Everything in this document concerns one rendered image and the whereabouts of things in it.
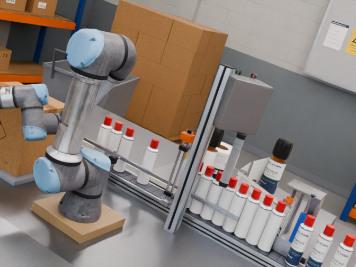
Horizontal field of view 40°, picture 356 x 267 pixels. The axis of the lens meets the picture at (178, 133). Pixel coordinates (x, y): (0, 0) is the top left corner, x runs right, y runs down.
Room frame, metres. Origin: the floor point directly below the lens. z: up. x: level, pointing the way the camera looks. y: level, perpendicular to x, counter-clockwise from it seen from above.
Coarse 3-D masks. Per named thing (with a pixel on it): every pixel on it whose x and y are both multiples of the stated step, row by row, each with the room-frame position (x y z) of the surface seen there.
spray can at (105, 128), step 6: (108, 120) 2.06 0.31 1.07; (102, 126) 2.05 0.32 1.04; (108, 126) 2.06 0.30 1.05; (102, 132) 2.05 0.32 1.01; (108, 132) 2.05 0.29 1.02; (102, 138) 2.05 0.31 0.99; (108, 138) 2.06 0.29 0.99; (102, 144) 2.05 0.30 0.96; (96, 150) 2.05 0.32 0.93; (102, 150) 2.05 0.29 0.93
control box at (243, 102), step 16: (240, 80) 1.68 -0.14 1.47; (256, 80) 1.81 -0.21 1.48; (224, 96) 1.70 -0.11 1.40; (240, 96) 1.70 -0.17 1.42; (256, 96) 1.73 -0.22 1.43; (224, 112) 1.68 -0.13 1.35; (240, 112) 1.71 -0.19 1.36; (256, 112) 1.74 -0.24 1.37; (224, 128) 1.69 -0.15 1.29; (240, 128) 1.72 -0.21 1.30; (256, 128) 1.76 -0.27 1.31
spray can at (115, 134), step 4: (116, 124) 2.03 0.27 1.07; (120, 124) 2.03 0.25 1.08; (116, 128) 2.03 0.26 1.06; (120, 128) 2.04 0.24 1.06; (112, 132) 2.03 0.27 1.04; (116, 132) 2.02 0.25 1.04; (120, 132) 2.04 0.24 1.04; (112, 136) 2.02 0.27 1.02; (116, 136) 2.02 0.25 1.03; (120, 136) 2.04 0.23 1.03; (108, 140) 2.04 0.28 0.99; (112, 140) 2.02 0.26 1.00; (116, 140) 2.02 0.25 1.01; (108, 144) 2.03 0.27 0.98; (112, 144) 2.02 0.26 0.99; (116, 144) 2.03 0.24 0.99; (108, 148) 2.02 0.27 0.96; (112, 148) 2.02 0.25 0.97; (116, 148) 2.03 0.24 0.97; (104, 152) 2.04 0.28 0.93; (108, 156) 2.02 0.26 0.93
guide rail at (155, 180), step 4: (84, 140) 2.15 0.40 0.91; (84, 144) 2.14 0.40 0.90; (88, 144) 2.13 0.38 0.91; (92, 148) 2.12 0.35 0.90; (128, 164) 2.04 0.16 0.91; (128, 168) 2.04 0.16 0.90; (132, 168) 2.03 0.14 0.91; (136, 168) 2.02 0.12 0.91; (136, 172) 2.02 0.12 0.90; (152, 176) 1.99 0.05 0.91; (152, 180) 1.98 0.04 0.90; (156, 180) 1.98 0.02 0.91; (160, 184) 1.97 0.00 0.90; (164, 184) 1.96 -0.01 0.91; (164, 188) 1.96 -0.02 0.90
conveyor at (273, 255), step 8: (120, 176) 1.97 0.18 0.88; (128, 176) 1.99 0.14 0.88; (136, 176) 2.02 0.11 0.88; (136, 184) 1.94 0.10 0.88; (152, 184) 1.99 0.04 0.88; (152, 192) 1.91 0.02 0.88; (160, 192) 1.94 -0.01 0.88; (208, 224) 1.79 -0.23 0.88; (224, 232) 1.76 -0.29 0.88; (240, 240) 1.74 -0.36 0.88; (256, 248) 1.71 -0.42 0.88; (272, 256) 1.69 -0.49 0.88; (280, 256) 1.71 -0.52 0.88
